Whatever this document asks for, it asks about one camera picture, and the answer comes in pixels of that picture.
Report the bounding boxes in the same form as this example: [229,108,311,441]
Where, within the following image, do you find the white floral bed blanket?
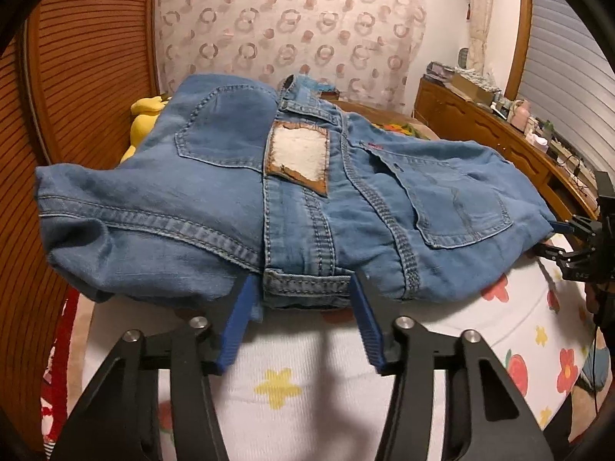
[66,234,600,461]

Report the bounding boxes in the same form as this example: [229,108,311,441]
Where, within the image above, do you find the wooden dresser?
[414,77,598,221]

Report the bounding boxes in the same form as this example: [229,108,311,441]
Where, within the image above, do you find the white window blind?
[518,0,615,174]

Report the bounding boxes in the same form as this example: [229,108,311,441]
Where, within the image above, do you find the brown louvered wardrobe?
[1,0,158,460]

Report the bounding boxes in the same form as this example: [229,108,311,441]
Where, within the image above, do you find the pink circle patterned curtain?
[156,0,426,111]

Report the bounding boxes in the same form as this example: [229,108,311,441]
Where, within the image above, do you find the colourful floral bed sheet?
[330,99,439,142]

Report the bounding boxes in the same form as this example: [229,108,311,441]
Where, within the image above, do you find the cardboard box on dresser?
[449,73,495,105]

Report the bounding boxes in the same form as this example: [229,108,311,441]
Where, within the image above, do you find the pink bottle on dresser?
[509,100,530,131]

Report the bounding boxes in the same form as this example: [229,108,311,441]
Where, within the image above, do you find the blue denim jeans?
[35,74,555,309]

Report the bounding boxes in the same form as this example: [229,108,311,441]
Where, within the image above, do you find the yellow plush toy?
[120,95,170,163]

